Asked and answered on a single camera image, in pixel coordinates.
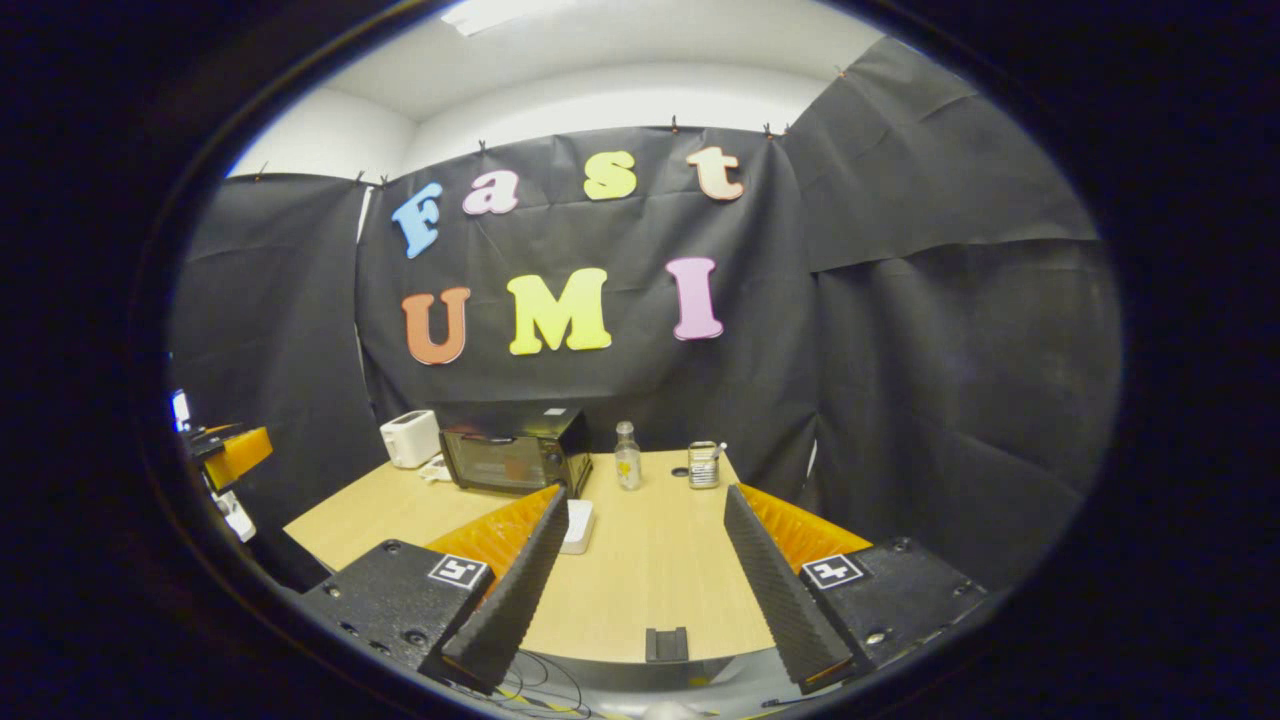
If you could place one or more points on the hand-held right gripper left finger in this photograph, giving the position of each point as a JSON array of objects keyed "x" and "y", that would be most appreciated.
[{"x": 520, "y": 590}]

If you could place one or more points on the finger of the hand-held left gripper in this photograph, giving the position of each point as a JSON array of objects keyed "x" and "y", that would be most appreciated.
[
  {"x": 240, "y": 455},
  {"x": 212, "y": 436}
]

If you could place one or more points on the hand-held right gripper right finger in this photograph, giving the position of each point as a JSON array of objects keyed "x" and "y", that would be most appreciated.
[{"x": 775, "y": 590}]

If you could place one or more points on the black electric oven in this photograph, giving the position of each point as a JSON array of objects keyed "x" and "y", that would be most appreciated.
[{"x": 515, "y": 455}]

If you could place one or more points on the white rectangular dish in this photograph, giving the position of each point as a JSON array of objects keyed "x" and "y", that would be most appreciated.
[{"x": 580, "y": 525}]

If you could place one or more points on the black table clamp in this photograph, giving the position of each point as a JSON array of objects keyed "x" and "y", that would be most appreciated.
[{"x": 667, "y": 648}]

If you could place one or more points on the metal mesh utensil holder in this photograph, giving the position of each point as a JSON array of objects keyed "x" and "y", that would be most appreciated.
[{"x": 704, "y": 468}]

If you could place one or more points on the white divided snack tray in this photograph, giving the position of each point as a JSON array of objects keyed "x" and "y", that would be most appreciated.
[{"x": 437, "y": 468}]

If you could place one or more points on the clear glass bottle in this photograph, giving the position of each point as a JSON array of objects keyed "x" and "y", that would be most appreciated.
[{"x": 628, "y": 462}]

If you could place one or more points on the white toaster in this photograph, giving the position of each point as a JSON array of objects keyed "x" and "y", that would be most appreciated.
[{"x": 410, "y": 438}]

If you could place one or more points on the black backdrop cloth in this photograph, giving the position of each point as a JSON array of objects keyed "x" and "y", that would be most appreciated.
[{"x": 620, "y": 390}]

